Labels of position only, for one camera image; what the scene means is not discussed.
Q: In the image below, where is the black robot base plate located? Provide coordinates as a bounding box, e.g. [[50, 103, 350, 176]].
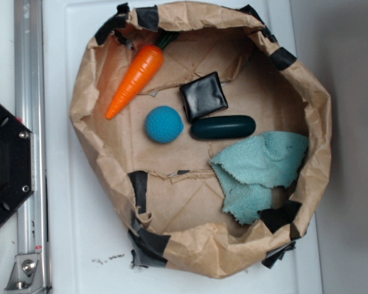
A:
[[0, 104, 33, 228]]

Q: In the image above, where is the blue dimpled ball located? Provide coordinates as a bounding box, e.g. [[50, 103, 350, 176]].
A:
[[145, 106, 184, 144]]

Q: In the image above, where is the dark teal oblong capsule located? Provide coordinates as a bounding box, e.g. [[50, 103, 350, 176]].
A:
[[190, 115, 256, 140]]

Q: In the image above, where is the orange plastic toy carrot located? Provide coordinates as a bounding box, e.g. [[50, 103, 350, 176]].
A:
[[105, 31, 179, 120]]

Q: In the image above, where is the light blue terry cloth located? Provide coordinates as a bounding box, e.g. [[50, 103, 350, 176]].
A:
[[209, 131, 309, 225]]

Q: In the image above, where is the metal corner bracket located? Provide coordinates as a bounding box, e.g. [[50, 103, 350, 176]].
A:
[[4, 253, 43, 293]]

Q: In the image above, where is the brown paper bag bin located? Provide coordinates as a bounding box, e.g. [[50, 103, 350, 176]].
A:
[[70, 1, 332, 278]]

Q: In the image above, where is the aluminium extrusion rail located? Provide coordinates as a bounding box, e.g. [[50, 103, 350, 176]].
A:
[[14, 1, 52, 293]]

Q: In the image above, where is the black square box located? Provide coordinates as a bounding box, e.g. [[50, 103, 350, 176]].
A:
[[179, 71, 228, 123]]

